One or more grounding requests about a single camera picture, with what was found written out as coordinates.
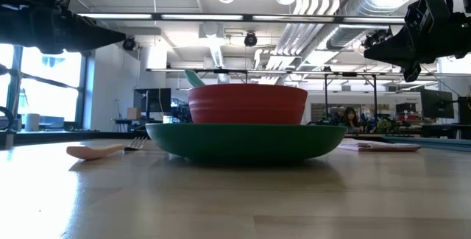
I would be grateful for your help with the red plastic bowl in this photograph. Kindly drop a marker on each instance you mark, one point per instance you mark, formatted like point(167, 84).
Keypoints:
point(246, 104)

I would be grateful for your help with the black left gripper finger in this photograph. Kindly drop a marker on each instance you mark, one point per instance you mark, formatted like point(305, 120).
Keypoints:
point(99, 36)

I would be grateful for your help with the green potted plant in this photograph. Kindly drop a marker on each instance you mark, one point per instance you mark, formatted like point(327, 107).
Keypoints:
point(384, 126)

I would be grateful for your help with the green plastic plate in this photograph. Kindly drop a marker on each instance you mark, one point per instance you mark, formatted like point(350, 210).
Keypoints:
point(246, 141)

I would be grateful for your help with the overhead frame light bar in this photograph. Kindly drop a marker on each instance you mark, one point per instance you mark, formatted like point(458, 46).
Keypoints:
point(250, 17)

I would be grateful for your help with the small cardboard box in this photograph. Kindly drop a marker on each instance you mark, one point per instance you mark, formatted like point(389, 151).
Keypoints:
point(134, 113)

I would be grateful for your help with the black ceiling camera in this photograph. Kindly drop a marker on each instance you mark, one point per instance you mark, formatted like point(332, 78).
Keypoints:
point(129, 43)
point(250, 39)

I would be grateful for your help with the silver ventilation duct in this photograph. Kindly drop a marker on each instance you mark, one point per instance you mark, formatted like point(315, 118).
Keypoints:
point(364, 0)

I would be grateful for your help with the white paper roll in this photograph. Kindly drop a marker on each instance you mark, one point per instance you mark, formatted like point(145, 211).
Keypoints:
point(32, 122)

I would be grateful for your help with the blue mat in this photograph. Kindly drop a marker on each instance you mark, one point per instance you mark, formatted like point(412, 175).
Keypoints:
point(441, 143)

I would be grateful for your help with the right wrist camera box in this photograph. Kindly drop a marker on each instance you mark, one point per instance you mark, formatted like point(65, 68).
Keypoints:
point(427, 9)

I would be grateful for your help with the black computer monitor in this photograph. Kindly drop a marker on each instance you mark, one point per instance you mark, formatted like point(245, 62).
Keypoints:
point(152, 101)
point(437, 103)
point(464, 117)

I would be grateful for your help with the folded white napkin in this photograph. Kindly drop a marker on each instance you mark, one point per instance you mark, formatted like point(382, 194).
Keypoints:
point(375, 145)

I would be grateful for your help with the person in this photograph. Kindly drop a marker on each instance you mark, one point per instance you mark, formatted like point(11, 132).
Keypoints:
point(351, 119)

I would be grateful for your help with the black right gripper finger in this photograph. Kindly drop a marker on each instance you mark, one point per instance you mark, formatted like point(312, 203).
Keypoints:
point(412, 73)
point(390, 51)

